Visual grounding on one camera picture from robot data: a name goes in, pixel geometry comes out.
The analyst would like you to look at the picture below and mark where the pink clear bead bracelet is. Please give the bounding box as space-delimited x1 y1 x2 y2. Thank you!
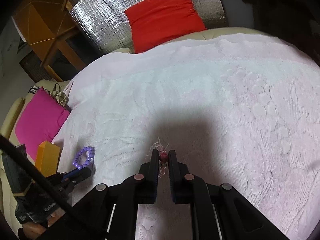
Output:
145 136 171 179

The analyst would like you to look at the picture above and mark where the purple bead bracelet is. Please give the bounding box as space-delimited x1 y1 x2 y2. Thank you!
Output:
73 146 96 170

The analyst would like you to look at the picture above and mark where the orange cardboard tray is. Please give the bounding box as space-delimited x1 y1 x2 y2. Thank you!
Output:
35 141 61 177

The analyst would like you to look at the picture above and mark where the magenta cushion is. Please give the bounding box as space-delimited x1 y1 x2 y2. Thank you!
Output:
15 88 69 160

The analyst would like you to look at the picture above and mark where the pale pink towel blanket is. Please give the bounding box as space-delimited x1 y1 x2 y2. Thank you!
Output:
54 34 319 239

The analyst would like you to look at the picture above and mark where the red cushion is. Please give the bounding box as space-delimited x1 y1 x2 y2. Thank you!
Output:
124 0 207 54

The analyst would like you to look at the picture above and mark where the wooden pillar cabinet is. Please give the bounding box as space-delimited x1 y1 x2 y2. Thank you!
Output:
13 0 86 81

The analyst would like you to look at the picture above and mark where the silver foil insulation sheet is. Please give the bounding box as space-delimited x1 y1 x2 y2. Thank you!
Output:
69 0 229 55

